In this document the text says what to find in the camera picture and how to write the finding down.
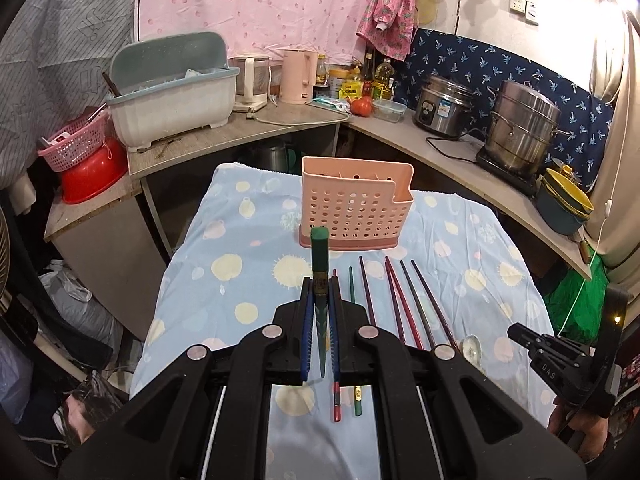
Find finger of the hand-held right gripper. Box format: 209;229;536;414
507;324;601;406

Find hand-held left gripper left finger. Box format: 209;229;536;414
60;276;316;480

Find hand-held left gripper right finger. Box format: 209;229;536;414
329;277;587;480

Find dark purple chopstick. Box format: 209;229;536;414
358;255;377;328

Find maroon chopstick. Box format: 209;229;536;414
384;256;406;343
386;259;425;351

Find small spoon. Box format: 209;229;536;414
460;335;483;363

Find dark brown chopstick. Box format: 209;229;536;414
400;259;437;350
411;259;458;350

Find pink perforated utensil holder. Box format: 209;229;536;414
298;156;414;251

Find person's right hand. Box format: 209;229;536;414
547;400;611;461

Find green plastic bag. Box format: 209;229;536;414
542;252;613;341

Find light blue printed cloth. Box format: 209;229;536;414
129;162;560;480

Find yellow bowl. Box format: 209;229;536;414
542;167;596;221

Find steel kettle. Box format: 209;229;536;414
257;141;291;173

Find black induction cooker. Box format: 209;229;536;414
474;152;543;197

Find beige curtain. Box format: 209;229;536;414
582;0;640;281

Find curved wooden counter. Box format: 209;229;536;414
345;112;593;281

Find grey table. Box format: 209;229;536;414
127;107;351;256

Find low wooden cabinet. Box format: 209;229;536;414
44;175;168;343

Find wet wipes packet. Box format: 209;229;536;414
306;97;351;113

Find clear food container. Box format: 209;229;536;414
371;98;407;123

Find steel steamer pot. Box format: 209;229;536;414
484;79;571;177

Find grey plastic bag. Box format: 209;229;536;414
39;259;123;351

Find steel rice cooker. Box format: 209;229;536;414
413;74;476;140

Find yellow can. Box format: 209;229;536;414
328;66;351;101

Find pink electric kettle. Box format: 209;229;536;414
278;48;319;106

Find tall dark bottle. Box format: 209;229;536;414
362;51;376;98

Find red plastic basin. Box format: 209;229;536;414
60;137;129;205

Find dish drainer box with lid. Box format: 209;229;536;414
106;31;241;150

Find navy printed cloth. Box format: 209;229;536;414
392;27;615;193

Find pink plastic basket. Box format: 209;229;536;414
37;109;112;172

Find pink dotted cloth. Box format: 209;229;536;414
134;0;381;68

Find pink floral garment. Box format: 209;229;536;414
356;0;418;56

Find grey striped cloth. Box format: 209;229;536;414
0;0;146;161

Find white cable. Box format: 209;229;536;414
557;5;631;341

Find black power cable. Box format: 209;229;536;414
425;127;493;166

